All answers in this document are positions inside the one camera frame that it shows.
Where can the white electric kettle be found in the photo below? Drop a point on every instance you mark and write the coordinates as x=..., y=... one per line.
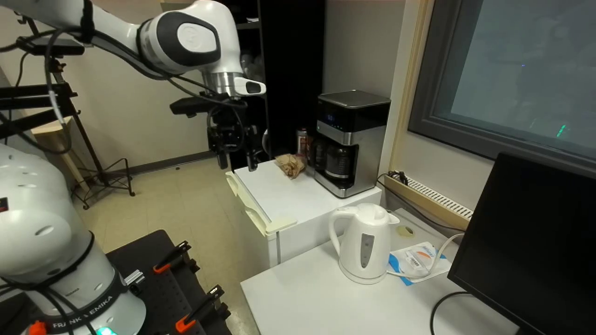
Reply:
x=365, y=246

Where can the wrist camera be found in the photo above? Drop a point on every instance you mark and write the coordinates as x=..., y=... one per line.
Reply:
x=191, y=104

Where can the crumpled brown paper bag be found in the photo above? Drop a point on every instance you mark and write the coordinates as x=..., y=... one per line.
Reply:
x=291, y=165

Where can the yellow tape roll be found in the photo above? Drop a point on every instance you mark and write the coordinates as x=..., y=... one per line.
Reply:
x=405, y=231

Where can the black and silver coffee maker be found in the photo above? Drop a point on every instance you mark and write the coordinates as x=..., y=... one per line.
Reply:
x=356, y=139

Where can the small metal bracket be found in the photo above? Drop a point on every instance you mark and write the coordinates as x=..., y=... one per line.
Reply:
x=134, y=277

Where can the white mini fridge door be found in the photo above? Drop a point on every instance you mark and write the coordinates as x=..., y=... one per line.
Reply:
x=253, y=223

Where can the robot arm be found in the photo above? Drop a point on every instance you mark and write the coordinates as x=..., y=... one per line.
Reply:
x=42, y=232

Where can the black monitor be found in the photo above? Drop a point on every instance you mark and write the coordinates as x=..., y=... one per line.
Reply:
x=531, y=246

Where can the orange and black clamp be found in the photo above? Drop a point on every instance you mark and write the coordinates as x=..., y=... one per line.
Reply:
x=172, y=257
x=200, y=309

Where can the glass coffee carafe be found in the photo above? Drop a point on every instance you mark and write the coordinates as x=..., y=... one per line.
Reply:
x=337, y=163

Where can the white and blue packet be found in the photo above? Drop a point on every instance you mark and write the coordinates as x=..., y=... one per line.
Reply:
x=414, y=263

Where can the camera on tripod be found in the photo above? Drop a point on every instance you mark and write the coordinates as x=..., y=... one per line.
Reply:
x=60, y=100

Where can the baseboard heater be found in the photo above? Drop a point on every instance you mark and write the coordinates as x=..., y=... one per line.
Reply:
x=433, y=200

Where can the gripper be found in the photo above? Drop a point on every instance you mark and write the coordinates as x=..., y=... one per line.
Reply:
x=228, y=132

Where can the wooden table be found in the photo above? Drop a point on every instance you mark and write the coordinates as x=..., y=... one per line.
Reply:
x=58, y=139

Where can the black shelf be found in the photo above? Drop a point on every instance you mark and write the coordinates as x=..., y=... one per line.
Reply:
x=288, y=70

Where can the window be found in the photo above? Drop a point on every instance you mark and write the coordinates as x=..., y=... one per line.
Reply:
x=521, y=70

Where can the white mini fridge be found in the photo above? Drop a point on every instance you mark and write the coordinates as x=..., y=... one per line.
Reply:
x=302, y=204

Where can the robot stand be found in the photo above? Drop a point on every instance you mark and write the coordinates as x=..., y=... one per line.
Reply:
x=160, y=298

